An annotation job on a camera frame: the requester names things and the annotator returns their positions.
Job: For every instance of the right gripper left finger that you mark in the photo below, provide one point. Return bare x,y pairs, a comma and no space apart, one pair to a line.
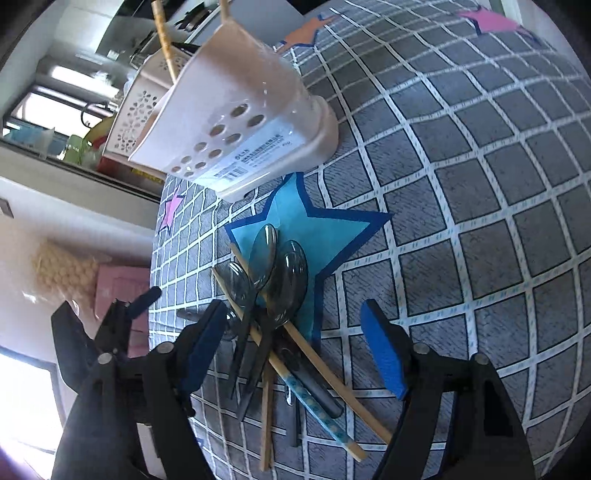
100,439

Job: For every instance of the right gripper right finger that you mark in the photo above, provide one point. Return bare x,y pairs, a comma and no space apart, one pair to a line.
486,439

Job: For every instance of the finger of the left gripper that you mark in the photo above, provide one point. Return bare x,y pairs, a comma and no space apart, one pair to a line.
142,303
75,351

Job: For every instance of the blue-tipped wooden chopstick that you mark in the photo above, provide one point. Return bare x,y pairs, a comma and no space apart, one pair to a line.
295,386

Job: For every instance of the plain wooden chopstick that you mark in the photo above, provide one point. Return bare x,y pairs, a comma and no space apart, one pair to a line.
160,23

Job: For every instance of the pink box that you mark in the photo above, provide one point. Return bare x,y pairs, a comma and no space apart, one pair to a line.
124,283

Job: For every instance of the white utensil caddy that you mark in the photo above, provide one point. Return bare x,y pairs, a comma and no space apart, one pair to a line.
237,116

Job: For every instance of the beige perforated storage cart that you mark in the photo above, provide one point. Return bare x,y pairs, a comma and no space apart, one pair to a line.
150,85

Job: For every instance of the checked grey tablecloth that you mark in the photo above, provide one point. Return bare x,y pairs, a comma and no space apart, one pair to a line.
476,141

